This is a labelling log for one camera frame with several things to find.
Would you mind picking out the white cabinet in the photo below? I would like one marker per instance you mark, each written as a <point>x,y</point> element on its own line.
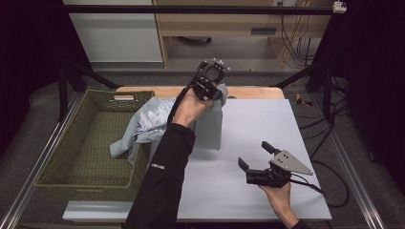
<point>116,30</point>

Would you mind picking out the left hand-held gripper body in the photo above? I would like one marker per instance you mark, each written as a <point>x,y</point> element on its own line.
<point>210,80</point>

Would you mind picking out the wooden desk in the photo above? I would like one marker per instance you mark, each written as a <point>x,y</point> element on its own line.
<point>229,28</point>

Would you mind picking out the person's left hand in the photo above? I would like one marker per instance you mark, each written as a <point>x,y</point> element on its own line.
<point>191,109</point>

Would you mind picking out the white plug adapter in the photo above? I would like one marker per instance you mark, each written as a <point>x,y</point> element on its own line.
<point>339,7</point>

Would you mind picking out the black metal frame bar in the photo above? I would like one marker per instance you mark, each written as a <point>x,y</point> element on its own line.
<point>197,9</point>

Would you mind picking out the yellow black tool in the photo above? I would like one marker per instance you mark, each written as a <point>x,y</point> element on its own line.
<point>301,99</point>

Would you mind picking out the light grey printed shirt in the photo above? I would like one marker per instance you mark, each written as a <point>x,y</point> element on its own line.
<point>165,124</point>

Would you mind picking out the green woven basket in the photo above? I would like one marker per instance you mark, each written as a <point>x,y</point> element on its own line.
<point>95,146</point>

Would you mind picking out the person's right hand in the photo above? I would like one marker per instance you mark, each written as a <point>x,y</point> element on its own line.
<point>280,200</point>

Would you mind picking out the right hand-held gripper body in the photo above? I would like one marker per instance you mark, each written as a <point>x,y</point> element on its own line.
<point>277,170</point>

